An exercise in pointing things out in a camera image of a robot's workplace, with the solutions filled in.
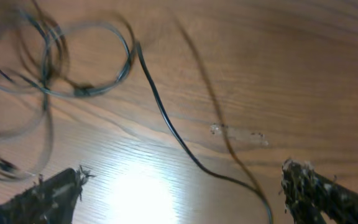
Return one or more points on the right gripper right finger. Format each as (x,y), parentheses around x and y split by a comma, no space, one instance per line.
(308,195)

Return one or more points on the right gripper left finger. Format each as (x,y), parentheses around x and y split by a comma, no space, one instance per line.
(50,201)

